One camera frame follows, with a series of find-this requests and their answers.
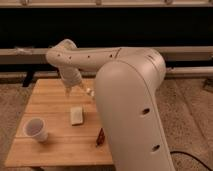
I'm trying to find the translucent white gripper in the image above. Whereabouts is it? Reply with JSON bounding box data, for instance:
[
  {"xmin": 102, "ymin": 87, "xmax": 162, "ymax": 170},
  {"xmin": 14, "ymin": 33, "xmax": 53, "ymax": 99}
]
[{"xmin": 64, "ymin": 80, "xmax": 84, "ymax": 97}]

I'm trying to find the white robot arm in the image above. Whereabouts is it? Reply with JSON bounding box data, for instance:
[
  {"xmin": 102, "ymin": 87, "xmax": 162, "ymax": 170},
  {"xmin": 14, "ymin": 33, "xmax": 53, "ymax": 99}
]
[{"xmin": 46, "ymin": 39, "xmax": 175, "ymax": 171}]

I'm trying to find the small crumpled white object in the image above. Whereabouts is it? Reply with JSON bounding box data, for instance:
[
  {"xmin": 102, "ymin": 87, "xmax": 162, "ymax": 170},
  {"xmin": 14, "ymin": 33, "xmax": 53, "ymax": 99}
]
[{"xmin": 86, "ymin": 88, "xmax": 95, "ymax": 98}]

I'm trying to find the white rectangular sponge block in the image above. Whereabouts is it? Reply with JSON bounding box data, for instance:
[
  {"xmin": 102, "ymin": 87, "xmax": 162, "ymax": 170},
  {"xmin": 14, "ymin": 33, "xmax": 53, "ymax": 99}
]
[{"xmin": 70, "ymin": 107, "xmax": 84, "ymax": 126}]

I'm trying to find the wooden table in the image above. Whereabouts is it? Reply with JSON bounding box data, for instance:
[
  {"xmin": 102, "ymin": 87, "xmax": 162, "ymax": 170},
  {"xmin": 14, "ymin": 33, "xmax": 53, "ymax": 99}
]
[{"xmin": 5, "ymin": 79, "xmax": 112, "ymax": 167}]

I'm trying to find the white paper cup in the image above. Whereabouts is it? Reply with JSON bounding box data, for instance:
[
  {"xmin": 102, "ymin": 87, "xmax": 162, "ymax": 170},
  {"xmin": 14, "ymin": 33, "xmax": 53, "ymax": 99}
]
[{"xmin": 23, "ymin": 118, "xmax": 48, "ymax": 142}]

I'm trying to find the black floor cable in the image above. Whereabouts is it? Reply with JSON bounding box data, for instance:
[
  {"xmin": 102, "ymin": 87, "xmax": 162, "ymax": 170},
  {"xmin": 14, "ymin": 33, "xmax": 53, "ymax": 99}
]
[{"xmin": 169, "ymin": 150, "xmax": 213, "ymax": 171}]

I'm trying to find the white baseboard rail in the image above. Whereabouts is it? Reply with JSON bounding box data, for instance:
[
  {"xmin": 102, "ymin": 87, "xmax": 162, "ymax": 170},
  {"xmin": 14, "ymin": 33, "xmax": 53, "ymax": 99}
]
[{"xmin": 0, "ymin": 46, "xmax": 213, "ymax": 78}]

